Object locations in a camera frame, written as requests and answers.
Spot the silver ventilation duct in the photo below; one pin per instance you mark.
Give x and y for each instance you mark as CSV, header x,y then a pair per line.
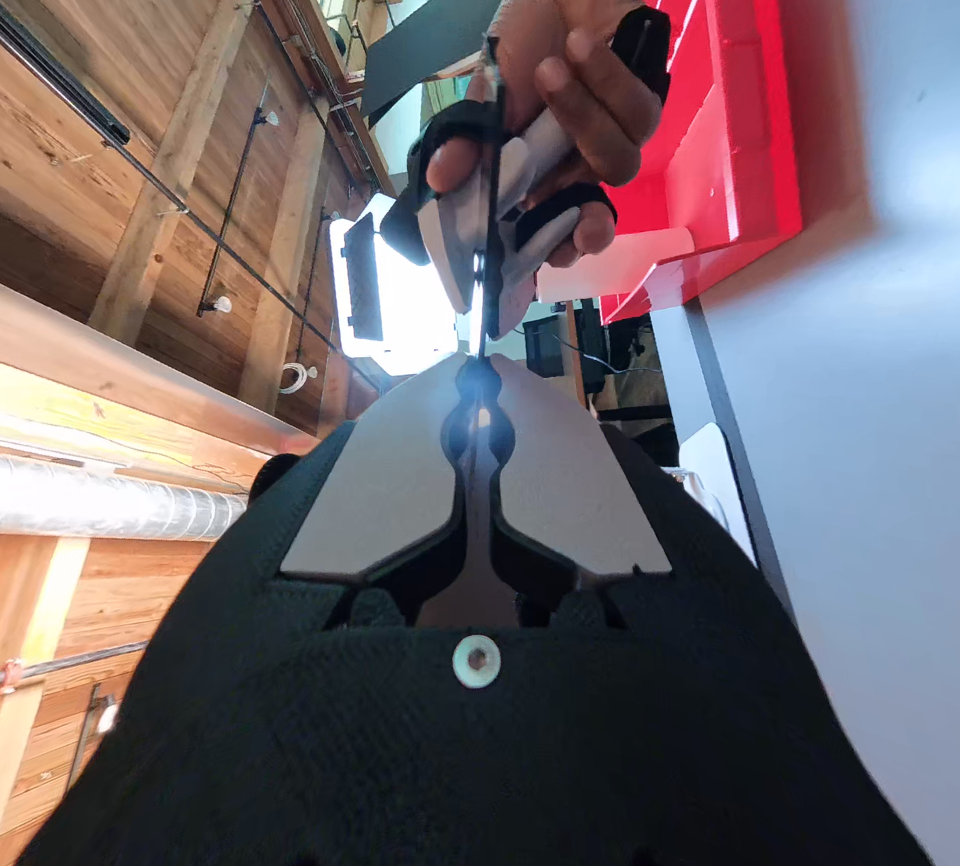
x,y
112,499

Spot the ceiling spot lamp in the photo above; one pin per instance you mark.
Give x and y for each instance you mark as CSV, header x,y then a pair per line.
x,y
219,305
268,118

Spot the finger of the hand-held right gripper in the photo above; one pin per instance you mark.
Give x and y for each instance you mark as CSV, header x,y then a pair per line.
x,y
517,296
454,244

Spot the white metal board stand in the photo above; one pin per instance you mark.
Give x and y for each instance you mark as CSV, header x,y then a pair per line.
x,y
712,476

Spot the shiny metal plate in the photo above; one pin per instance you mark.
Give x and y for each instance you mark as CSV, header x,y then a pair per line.
x,y
493,206

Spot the white bottle with black cap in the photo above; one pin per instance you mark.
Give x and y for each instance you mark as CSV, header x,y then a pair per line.
x,y
600,266

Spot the black ceiling track rail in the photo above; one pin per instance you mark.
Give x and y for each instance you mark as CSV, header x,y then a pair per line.
x,y
67,79

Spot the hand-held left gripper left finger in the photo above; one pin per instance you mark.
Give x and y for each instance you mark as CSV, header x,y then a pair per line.
x,y
375,499

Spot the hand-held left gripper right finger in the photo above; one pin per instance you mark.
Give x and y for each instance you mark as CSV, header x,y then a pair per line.
x,y
577,499

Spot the black board with wooden rim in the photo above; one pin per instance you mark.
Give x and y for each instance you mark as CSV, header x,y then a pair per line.
x,y
435,34

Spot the red plastic bin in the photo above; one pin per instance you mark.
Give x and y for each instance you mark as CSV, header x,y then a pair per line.
x,y
735,131

